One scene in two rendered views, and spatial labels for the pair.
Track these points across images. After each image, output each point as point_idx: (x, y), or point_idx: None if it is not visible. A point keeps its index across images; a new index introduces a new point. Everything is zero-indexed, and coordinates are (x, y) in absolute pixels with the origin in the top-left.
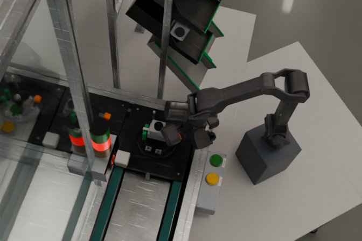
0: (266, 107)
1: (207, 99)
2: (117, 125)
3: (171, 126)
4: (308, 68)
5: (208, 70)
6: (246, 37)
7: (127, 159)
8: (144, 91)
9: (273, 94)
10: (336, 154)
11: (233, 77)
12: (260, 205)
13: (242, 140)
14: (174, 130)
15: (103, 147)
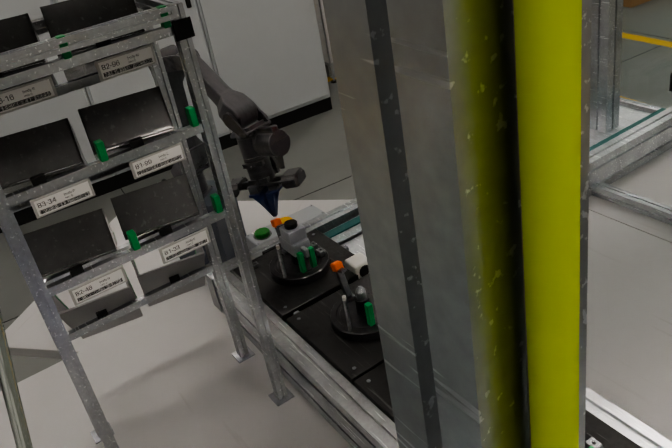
0: (138, 295)
1: (240, 101)
2: (329, 300)
3: (285, 175)
4: (35, 311)
5: (133, 365)
6: (29, 382)
7: (353, 255)
8: (244, 379)
9: None
10: (144, 234)
11: (120, 342)
12: (262, 227)
13: (218, 228)
14: (286, 172)
15: None
